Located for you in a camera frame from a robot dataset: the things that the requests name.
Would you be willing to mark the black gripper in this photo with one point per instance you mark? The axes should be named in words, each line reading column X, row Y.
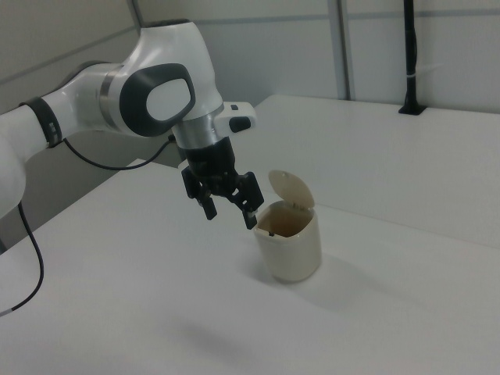
column 211, row 164

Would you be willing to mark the small white trash can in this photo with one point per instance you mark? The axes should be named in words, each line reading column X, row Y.
column 291, row 258

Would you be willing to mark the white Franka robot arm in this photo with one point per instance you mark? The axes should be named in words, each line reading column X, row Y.
column 164, row 58

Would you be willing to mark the black pole with base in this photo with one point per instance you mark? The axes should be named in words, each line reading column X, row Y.
column 410, row 39

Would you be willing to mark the grey partition post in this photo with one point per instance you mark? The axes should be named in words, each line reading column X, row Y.
column 136, row 13
column 346, row 51

